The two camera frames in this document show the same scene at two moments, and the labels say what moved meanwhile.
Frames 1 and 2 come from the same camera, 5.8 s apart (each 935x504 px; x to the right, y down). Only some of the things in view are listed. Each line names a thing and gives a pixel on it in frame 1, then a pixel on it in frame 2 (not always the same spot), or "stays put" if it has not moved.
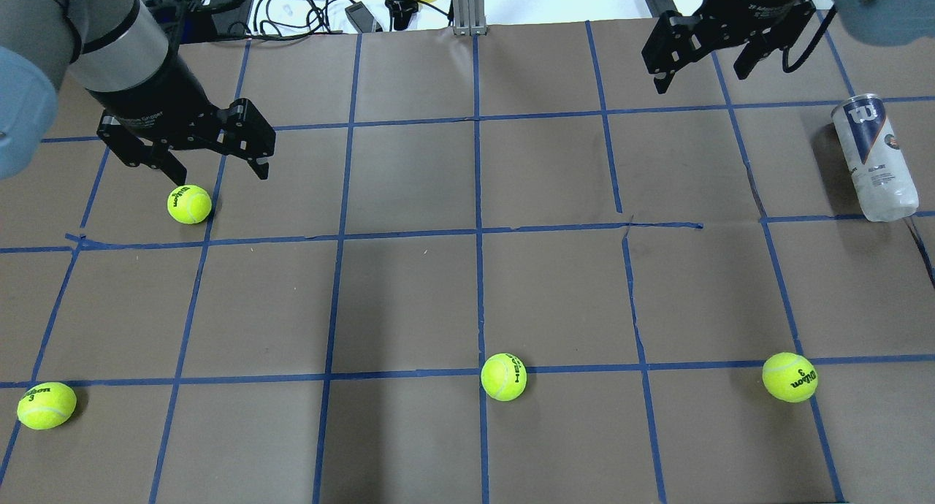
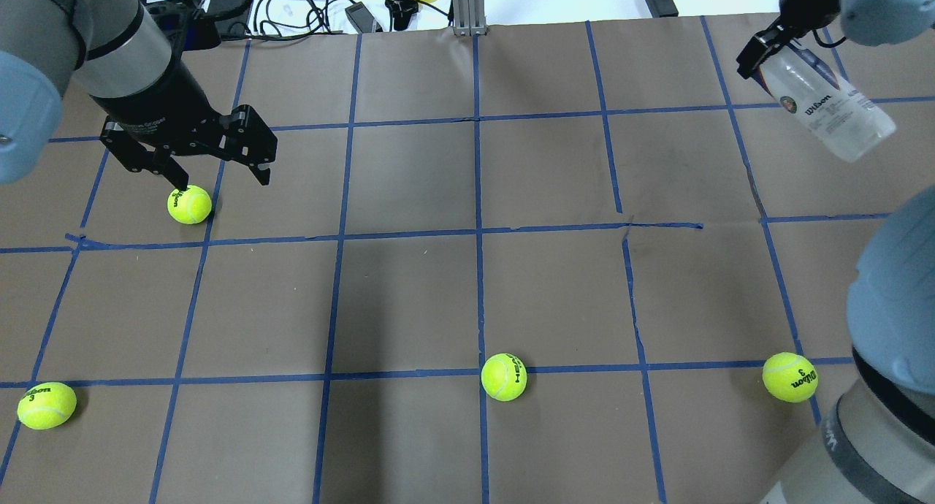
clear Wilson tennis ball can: (883, 180) to (841, 118)
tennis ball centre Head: (503, 376) stays put
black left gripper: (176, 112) stays put
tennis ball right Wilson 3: (790, 377) stays put
